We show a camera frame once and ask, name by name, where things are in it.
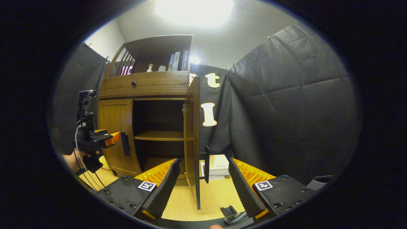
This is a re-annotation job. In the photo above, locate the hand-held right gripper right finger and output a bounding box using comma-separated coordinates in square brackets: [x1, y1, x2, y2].
[228, 157, 316, 220]

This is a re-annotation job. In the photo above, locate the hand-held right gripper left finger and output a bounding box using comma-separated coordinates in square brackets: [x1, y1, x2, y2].
[95, 158, 181, 221]

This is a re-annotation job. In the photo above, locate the black door handle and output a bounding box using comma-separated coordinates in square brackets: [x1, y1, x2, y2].
[121, 132, 130, 156]
[200, 145, 211, 184]

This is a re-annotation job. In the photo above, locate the wooden shoe cabinet door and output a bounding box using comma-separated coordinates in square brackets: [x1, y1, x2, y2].
[183, 76, 201, 210]
[97, 99, 142, 176]

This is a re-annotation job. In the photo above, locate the wooden double-door shoe cabinet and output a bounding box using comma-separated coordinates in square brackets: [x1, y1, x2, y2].
[97, 34, 195, 180]

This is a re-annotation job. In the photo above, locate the wooden cabinet shelf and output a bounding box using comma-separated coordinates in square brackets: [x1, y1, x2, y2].
[134, 130, 185, 142]

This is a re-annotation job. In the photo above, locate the wooden cabinet drawer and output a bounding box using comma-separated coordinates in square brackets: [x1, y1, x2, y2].
[100, 71, 190, 93]

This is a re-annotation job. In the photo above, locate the white flat book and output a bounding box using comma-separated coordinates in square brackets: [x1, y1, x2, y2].
[200, 162, 230, 180]

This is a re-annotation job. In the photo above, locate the beige paperback book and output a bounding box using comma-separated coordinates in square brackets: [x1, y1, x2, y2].
[208, 155, 230, 175]

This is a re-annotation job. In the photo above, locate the black backdrop cloth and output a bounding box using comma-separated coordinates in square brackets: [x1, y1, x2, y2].
[51, 22, 361, 185]

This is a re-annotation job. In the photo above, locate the large ceiling light panel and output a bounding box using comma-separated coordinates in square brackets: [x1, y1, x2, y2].
[156, 0, 234, 27]

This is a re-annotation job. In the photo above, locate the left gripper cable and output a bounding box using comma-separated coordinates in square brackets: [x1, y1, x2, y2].
[74, 121, 106, 191]

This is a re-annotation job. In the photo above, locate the grey webbing strap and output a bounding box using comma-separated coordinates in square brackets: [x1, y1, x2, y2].
[307, 175, 335, 191]

